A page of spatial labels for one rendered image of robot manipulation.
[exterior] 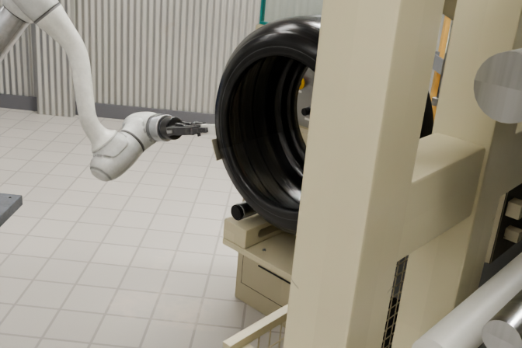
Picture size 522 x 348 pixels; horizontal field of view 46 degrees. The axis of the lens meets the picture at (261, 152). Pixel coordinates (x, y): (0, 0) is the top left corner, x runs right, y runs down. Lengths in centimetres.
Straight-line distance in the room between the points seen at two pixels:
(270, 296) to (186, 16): 284
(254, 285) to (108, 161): 111
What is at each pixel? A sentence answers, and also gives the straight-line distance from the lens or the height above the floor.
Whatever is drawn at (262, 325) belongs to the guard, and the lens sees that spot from 110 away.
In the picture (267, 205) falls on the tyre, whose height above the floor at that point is 97.
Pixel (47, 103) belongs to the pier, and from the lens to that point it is 542.
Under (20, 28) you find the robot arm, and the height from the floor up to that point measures 126.
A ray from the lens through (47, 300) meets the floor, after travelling 297.
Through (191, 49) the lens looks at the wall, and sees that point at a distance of 507.
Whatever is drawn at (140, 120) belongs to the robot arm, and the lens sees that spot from 205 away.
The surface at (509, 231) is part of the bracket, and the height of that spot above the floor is 98.
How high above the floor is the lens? 165
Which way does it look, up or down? 20 degrees down
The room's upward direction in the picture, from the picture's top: 5 degrees clockwise
